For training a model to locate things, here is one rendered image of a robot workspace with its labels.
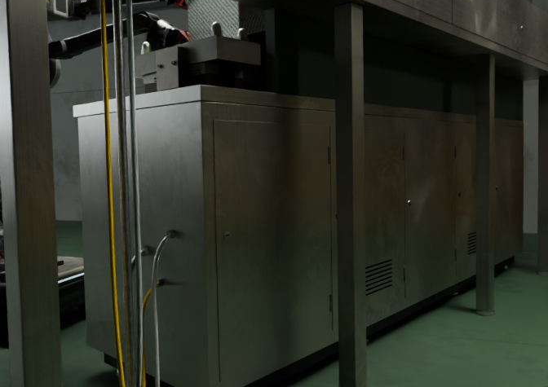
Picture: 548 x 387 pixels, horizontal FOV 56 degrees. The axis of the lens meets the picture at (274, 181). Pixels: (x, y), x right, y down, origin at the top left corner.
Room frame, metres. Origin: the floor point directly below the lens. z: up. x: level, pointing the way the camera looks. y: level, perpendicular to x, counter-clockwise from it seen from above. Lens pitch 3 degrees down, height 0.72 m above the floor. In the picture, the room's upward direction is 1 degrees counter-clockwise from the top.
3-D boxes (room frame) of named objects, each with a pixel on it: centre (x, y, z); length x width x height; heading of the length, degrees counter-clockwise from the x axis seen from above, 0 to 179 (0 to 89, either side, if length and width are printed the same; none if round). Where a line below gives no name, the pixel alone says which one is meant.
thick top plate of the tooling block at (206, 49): (1.50, 0.23, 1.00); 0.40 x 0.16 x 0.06; 48
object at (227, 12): (1.62, 0.18, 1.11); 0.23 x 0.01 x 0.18; 48
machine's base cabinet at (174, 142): (2.40, -0.44, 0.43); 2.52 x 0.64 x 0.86; 138
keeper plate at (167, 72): (1.42, 0.28, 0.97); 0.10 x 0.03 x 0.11; 48
